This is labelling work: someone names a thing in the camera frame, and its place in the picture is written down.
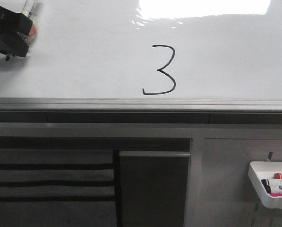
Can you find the white plastic marker tray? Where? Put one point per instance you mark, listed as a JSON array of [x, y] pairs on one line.
[[259, 170]]

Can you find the white whiteboard with metal frame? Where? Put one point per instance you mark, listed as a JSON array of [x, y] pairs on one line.
[[190, 61]]

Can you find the white pegboard panel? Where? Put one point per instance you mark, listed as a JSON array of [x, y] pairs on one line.
[[227, 196]]

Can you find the white black-tip whiteboard marker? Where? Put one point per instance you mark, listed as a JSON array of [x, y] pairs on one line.
[[28, 10]]

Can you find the grey black-striped fabric organizer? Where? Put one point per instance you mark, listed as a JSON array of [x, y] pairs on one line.
[[57, 188]]

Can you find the black-capped marker in tray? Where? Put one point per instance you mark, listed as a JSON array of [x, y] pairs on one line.
[[272, 182], [273, 189]]

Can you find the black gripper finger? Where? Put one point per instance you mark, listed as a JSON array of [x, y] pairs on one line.
[[13, 43], [14, 22]]

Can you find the grey cabinet panel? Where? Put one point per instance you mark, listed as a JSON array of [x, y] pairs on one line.
[[154, 189]]

